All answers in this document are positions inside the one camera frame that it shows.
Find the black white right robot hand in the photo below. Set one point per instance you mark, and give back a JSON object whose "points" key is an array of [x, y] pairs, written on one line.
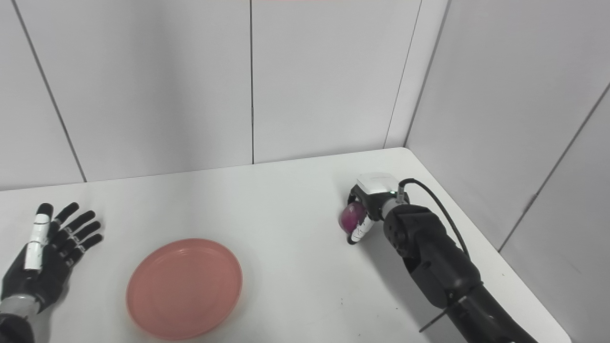
{"points": [[379, 186]]}

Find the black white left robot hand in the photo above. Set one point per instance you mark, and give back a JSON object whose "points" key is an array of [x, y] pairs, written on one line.
{"points": [[47, 281]]}

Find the purple red onion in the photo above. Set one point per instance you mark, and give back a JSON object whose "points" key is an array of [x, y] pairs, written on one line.
{"points": [[351, 216]]}

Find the pink round plate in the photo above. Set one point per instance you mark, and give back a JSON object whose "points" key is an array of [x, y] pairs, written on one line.
{"points": [[183, 288]]}

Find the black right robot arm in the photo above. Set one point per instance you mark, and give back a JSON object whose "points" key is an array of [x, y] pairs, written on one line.
{"points": [[438, 267]]}

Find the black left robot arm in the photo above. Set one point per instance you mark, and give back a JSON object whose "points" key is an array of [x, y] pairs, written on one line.
{"points": [[14, 319]]}

